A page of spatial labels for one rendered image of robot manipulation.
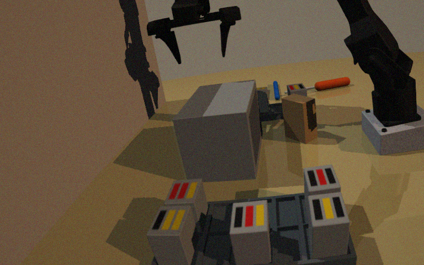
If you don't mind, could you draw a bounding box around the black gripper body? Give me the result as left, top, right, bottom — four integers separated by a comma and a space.
147, 6, 241, 36

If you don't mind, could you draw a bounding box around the blue cylinder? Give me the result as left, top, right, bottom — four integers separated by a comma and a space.
273, 81, 280, 100

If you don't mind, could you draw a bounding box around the beige flat panel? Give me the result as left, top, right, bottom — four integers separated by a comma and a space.
0, 0, 166, 265

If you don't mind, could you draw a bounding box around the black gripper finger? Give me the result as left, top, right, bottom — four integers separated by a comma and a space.
220, 21, 236, 57
155, 31, 181, 64

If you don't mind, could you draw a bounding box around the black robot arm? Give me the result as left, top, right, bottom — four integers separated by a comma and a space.
171, 0, 421, 127

